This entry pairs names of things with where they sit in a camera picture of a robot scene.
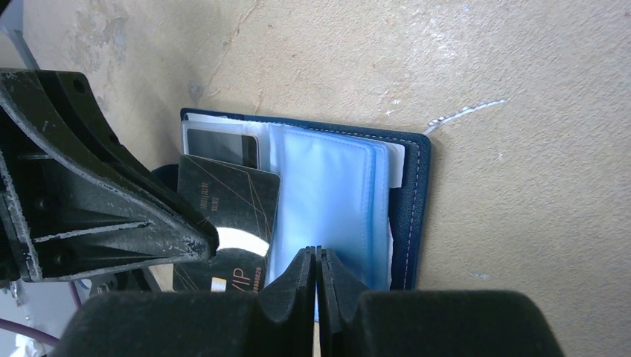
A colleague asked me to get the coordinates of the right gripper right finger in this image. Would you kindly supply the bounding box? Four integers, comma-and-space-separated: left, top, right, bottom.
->
316, 248, 563, 356

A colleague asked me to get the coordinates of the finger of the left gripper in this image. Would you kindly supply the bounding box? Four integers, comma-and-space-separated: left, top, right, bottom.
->
1, 68, 219, 282

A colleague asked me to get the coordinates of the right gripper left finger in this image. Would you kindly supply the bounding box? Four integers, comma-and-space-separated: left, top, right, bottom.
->
53, 247, 316, 356

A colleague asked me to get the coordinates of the black VIP credit card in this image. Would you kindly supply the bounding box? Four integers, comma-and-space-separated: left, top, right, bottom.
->
173, 155, 281, 293

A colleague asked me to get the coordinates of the blue card holder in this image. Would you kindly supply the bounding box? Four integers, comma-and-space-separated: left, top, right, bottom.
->
154, 109, 431, 290

